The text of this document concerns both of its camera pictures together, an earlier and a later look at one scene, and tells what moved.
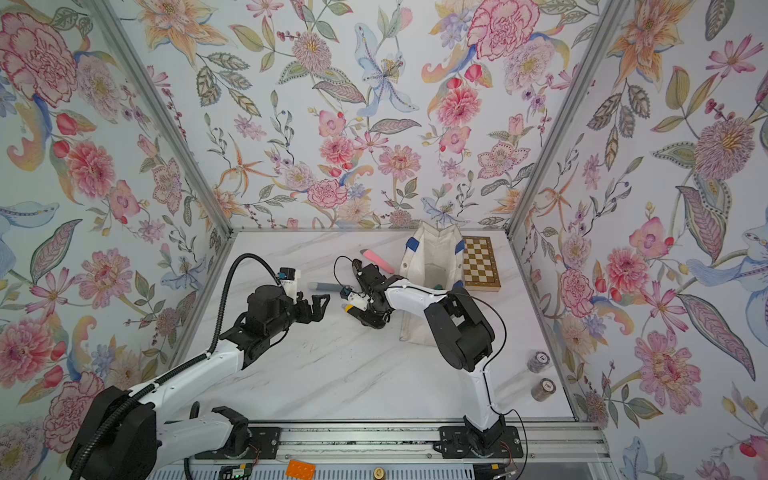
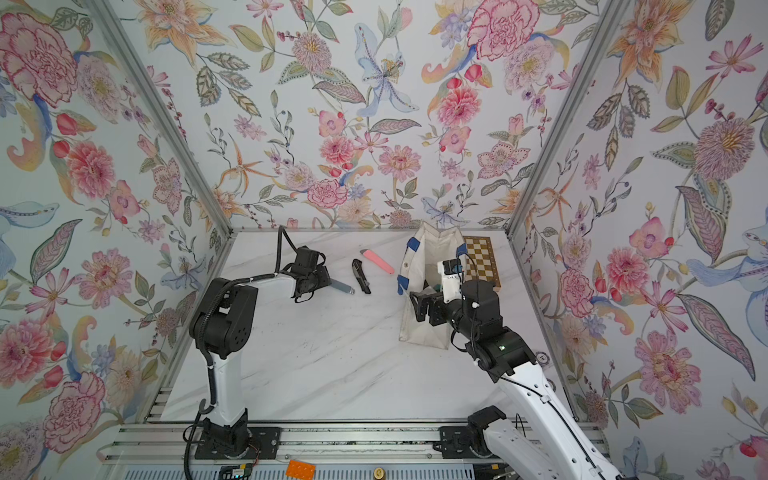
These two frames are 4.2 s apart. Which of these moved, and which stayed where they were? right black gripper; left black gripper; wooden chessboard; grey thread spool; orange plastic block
Moved: right black gripper; left black gripper
Stayed: grey thread spool; wooden chessboard; orange plastic block
